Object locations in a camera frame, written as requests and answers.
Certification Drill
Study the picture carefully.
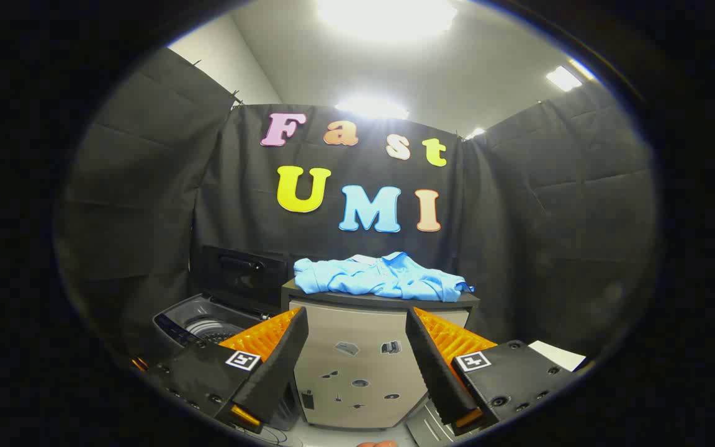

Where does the grey cabinet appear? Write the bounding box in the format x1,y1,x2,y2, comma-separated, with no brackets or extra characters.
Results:
281,278,481,430

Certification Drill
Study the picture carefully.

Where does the light blue polo shirt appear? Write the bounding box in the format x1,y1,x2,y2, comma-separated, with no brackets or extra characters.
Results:
294,251,475,302

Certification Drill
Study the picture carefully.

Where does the white paper sheet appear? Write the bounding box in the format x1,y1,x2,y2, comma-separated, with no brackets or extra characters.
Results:
528,340,587,372

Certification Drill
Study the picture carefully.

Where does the grey washing machine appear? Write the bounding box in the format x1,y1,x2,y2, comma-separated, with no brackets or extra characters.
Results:
153,294,299,430

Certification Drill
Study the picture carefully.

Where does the thin dark cable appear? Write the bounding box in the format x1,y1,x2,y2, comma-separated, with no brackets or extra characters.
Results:
252,425,299,445

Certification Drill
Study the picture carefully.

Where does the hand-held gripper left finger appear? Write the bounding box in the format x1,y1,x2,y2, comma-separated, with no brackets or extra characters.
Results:
146,306,310,434

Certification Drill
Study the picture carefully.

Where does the black backdrop cloth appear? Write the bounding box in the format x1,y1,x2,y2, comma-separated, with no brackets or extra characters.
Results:
53,47,659,373

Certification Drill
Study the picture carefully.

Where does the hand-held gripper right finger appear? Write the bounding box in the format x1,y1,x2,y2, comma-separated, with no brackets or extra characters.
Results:
405,306,582,436

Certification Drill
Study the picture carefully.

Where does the grey ribbed panel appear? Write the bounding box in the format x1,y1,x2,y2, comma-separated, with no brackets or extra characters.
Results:
406,400,457,445

